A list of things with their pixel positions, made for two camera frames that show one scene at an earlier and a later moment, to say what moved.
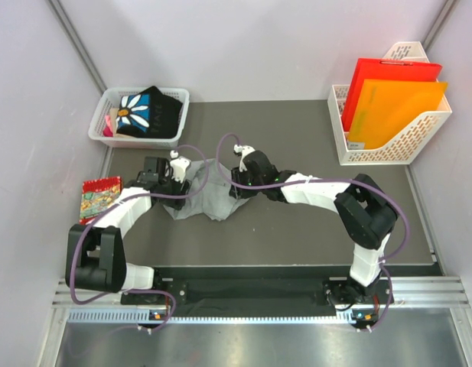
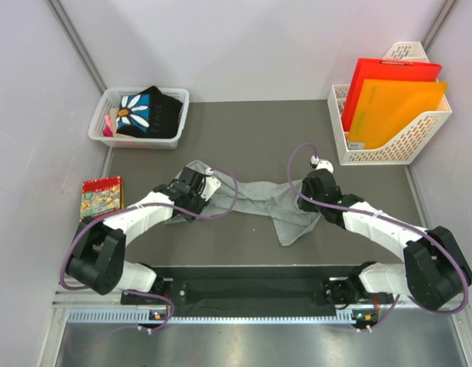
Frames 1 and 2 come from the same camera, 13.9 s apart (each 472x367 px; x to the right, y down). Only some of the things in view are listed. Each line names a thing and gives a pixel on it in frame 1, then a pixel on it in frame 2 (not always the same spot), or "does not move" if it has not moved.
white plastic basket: x=109 y=102 does not move
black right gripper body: x=245 y=177 → x=307 y=192
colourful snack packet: x=96 y=194 does not move
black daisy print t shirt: x=149 y=113 does not move
